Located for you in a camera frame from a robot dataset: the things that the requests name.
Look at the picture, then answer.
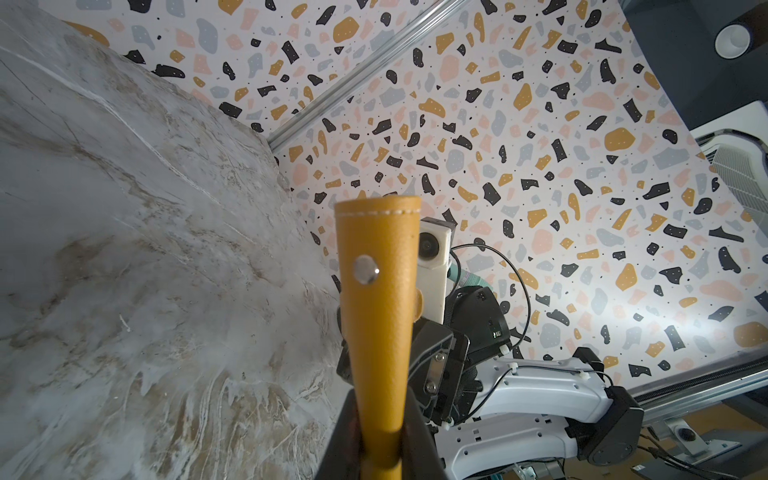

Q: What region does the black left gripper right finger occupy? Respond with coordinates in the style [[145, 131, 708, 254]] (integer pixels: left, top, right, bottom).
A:
[[394, 385, 447, 480]]

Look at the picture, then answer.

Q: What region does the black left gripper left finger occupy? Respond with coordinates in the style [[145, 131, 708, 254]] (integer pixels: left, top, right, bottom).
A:
[[314, 389, 363, 480]]

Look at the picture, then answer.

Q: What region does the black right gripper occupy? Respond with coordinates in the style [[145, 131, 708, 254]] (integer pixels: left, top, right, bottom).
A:
[[337, 285, 512, 427]]

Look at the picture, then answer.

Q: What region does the yellow leather card holder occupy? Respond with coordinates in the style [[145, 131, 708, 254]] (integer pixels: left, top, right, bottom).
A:
[[334, 195, 421, 479]]

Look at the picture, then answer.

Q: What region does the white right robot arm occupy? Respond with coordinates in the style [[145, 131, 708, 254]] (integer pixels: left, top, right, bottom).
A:
[[331, 286, 644, 479]]

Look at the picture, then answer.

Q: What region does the white air conditioner unit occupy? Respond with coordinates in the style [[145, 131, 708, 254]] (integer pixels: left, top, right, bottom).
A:
[[692, 100, 767, 233]]

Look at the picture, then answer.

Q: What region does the ceiling light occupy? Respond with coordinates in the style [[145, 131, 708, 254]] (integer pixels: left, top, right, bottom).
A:
[[714, 23, 752, 60]]

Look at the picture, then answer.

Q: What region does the thin black camera cable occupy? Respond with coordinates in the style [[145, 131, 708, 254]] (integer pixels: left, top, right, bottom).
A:
[[446, 242, 534, 349]]

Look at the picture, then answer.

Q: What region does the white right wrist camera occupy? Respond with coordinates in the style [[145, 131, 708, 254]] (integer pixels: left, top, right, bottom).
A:
[[417, 217, 455, 324]]

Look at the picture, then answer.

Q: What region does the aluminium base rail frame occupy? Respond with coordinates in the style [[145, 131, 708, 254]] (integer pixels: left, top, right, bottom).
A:
[[629, 348, 767, 426]]

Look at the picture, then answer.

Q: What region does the aluminium corner post right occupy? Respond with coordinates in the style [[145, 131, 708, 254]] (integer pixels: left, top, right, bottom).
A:
[[267, 0, 468, 153]]

